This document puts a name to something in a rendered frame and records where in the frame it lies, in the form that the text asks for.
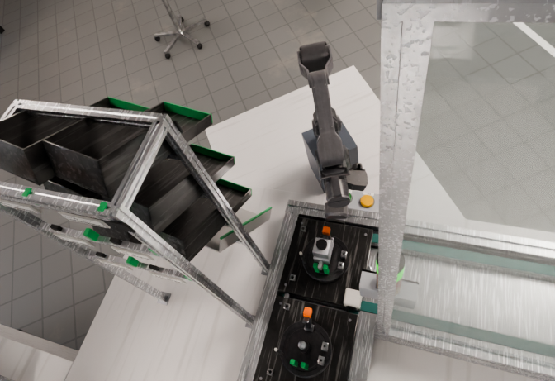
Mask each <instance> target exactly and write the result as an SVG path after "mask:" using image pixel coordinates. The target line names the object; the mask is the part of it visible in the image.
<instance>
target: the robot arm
mask: <svg viewBox="0 0 555 381"><path fill-rule="evenodd" d="M299 49H300V50H299V51H297V58H298V64H299V68H300V72H301V75H302V76H303V77H304V78H306V79H307V80H308V83H309V88H311V89H312V94H313V99H314V104H315V111H314V113H313V119H312V121H311V122H312V128H313V132H314V135H315V137H316V141H317V142H316V147H317V150H315V158H316V163H317V168H318V172H319V177H320V180H321V179H323V180H324V185H325V192H326V201H327V202H326V203H325V217H326V218H327V219H346V218H347V217H348V205H349V204H350V196H349V189H350V190H357V191H364V189H365V188H366V187H367V185H368V174H367V172H366V170H365V169H363V166H362V163H356V164H354V165H353V166H352V168H351V163H350V158H349V149H347V148H346V147H345V145H343V144H342V140H341V138H340V137H339V131H341V127H342V121H341V120H340V118H339V115H336V111H335V110H334V109H333V108H332V107H331V103H330V94H329V89H328V85H330V80H329V76H330V73H331V71H332V69H333V68H334V65H333V58H332V53H331V48H330V45H327V44H326V41H320V42H316V43H312V44H308V45H301V46H300V48H299ZM320 164H322V171H320Z"/></svg>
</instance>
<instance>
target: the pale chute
mask: <svg viewBox="0 0 555 381"><path fill-rule="evenodd" d="M271 210H272V207H269V208H267V209H266V210H264V211H262V212H260V213H259V214H256V213H253V212H250V211H247V210H244V209H243V208H240V209H239V210H238V212H237V213H236V214H235V215H236V216H237V217H238V218H239V220H240V221H241V223H242V224H243V226H244V228H245V229H246V231H247V232H248V233H250V232H251V231H253V230H255V229H256V228H258V227H259V226H261V225H263V224H264V223H265V222H266V221H268V220H270V215H271ZM238 240H239V237H238V236H237V235H236V234H235V232H234V231H233V230H232V228H231V227H228V226H223V227H222V228H221V229H220V230H219V231H218V232H217V233H216V234H215V235H214V237H213V238H212V239H211V240H210V241H209V242H208V243H207V244H206V245H205V247H207V248H209V249H211V250H214V251H216V252H219V253H220V252H222V251H223V250H225V249H226V248H228V247H229V246H231V245H233V244H234V243H235V242H236V241H238Z"/></svg>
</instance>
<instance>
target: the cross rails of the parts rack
mask: <svg viewBox="0 0 555 381"><path fill-rule="evenodd" d="M167 159H174V160H180V159H179V158H178V156H177V155H176V153H175V152H174V153H172V154H171V155H170V156H169V157H167ZM0 198H1V199H5V200H9V201H13V202H20V203H25V204H29V205H33V206H37V207H44V208H49V209H53V210H57V211H61V212H68V213H73V214H77V215H81V216H86V217H92V218H97V219H101V220H105V221H110V220H109V219H106V218H102V217H95V216H90V215H86V214H82V213H78V212H71V211H66V210H62V209H58V208H53V207H47V206H42V205H36V204H34V203H29V202H22V201H17V200H14V199H10V198H2V197H0ZM200 198H209V197H208V196H207V195H206V193H203V194H202V195H201V196H200ZM50 226H51V224H47V223H44V222H42V223H41V224H40V227H39V228H40V229H42V230H44V231H50V232H54V233H57V234H61V235H65V236H72V237H75V238H79V239H83V240H86V241H91V240H90V239H88V238H87V237H86V236H84V235H83V233H84V231H77V230H74V229H69V228H66V227H62V228H63V229H62V231H55V230H53V229H51V228H50ZM110 238H111V237H106V236H99V237H98V238H97V241H93V242H97V243H101V244H104V245H111V246H115V247H118V248H122V249H126V250H133V251H136V252H140V253H144V254H147V255H154V256H157V255H155V254H154V253H152V252H151V251H150V250H148V249H149V247H147V246H146V245H141V244H136V243H133V242H129V241H122V243H121V245H117V244H113V243H111V242H110V241H109V240H110ZM96 253H97V252H96V251H93V250H87V252H86V253H85V255H87V256H90V257H93V258H97V259H100V260H107V261H111V262H114V263H118V264H123V265H127V266H130V267H132V266H131V265H129V264H127V263H126V261H127V259H124V258H121V257H117V256H114V255H107V254H105V255H106V257H105V258H102V257H99V256H97V255H96ZM158 257H160V256H158ZM136 268H137V269H143V270H148V271H151V272H155V273H158V274H164V275H168V276H171V277H174V278H178V279H184V280H187V281H189V280H188V279H186V278H185V277H184V276H183V275H184V274H182V273H181V272H179V271H176V270H172V269H166V268H162V267H159V271H157V270H152V269H150V268H149V264H145V263H141V262H139V263H138V265H137V267H136Z"/></svg>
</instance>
